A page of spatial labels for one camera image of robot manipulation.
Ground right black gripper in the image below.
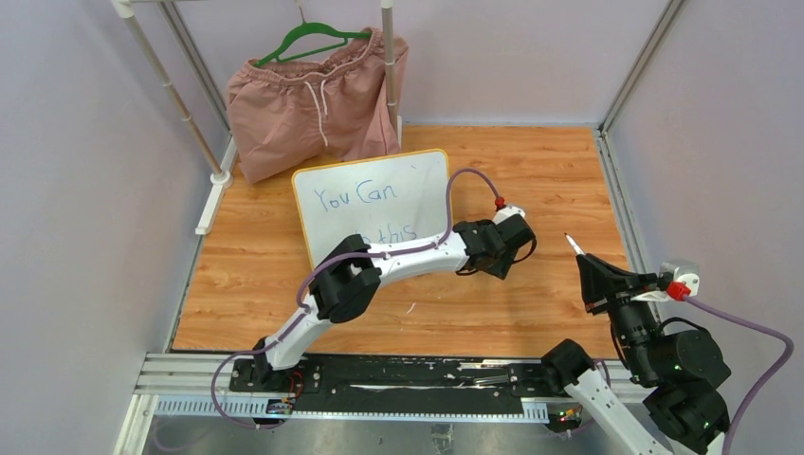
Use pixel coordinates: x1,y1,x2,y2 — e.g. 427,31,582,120
577,250,661,380

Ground white blue whiteboard marker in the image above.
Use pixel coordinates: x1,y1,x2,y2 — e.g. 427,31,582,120
564,233,585,256

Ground yellow framed whiteboard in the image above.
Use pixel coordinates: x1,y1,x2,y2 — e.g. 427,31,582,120
291,149,449,267

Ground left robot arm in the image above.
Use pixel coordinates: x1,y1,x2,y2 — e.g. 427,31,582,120
252,211,537,391

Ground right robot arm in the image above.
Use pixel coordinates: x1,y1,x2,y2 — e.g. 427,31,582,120
541,253,731,454

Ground green clothes hanger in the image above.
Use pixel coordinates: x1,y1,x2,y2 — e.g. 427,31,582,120
252,1,372,68

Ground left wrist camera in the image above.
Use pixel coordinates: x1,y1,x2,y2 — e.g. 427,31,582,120
492,205,525,225

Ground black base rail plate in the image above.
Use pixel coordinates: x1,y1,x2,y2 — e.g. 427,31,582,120
227,354,572,419

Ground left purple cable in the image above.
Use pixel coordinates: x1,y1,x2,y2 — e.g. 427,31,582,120
210,167,507,431

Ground purple cable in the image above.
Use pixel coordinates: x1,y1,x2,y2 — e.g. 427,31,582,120
666,281,795,455
210,167,507,431

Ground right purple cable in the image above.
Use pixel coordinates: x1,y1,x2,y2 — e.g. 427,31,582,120
666,281,795,455

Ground pink drawstring shorts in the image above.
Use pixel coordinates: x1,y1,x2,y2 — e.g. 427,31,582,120
226,27,401,185

